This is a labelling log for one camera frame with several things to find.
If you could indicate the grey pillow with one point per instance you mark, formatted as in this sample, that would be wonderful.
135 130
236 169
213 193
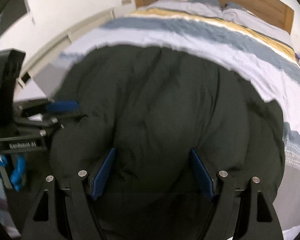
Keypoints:
235 13
206 8

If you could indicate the left wall switch plate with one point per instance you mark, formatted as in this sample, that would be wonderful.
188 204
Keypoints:
126 2

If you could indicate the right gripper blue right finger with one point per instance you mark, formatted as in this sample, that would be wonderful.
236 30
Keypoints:
200 175

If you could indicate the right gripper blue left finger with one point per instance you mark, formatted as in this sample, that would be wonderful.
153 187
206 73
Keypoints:
100 178

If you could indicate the left grey pillow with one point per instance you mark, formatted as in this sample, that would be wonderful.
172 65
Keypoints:
206 8

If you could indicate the right grey pillow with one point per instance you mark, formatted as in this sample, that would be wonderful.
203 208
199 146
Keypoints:
235 13

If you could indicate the striped duvet cover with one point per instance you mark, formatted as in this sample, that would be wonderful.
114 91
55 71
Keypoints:
267 63

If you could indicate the left blue white gloved hand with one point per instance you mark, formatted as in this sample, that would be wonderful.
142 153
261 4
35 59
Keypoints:
12 173

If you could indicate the black puffy jacket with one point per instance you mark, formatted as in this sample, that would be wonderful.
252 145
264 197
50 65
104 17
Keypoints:
152 106

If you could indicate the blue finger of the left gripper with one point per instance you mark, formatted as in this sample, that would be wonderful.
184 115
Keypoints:
62 106

